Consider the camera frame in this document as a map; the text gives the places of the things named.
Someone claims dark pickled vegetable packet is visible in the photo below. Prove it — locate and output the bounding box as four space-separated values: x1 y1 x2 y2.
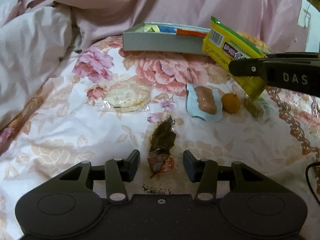
148 116 177 178

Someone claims pink satin blanket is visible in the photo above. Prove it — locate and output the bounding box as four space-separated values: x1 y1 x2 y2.
1 0 302 52

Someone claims grey snack tray box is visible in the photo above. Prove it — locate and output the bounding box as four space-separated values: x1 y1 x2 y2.
122 22 210 55

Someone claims small orange fruit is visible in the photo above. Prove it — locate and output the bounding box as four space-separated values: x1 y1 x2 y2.
221 93 241 114

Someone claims green clear snack packet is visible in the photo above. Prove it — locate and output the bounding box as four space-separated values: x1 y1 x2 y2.
244 97 273 122

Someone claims round rice cracker packet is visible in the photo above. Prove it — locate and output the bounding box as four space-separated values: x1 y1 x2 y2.
103 80 151 113

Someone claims yellow green snack packet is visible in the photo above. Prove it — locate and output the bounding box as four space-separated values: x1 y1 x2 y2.
202 16 267 101

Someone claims pale pink quilt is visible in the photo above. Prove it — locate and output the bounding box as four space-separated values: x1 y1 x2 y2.
1 5 80 128

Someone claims sausage in blue packet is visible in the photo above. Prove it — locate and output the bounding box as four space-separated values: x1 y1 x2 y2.
186 84 222 122

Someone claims floral bed sheet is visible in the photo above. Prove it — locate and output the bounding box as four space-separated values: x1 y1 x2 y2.
1 37 319 239

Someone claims black cable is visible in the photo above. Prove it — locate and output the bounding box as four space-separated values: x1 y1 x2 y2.
305 161 320 205

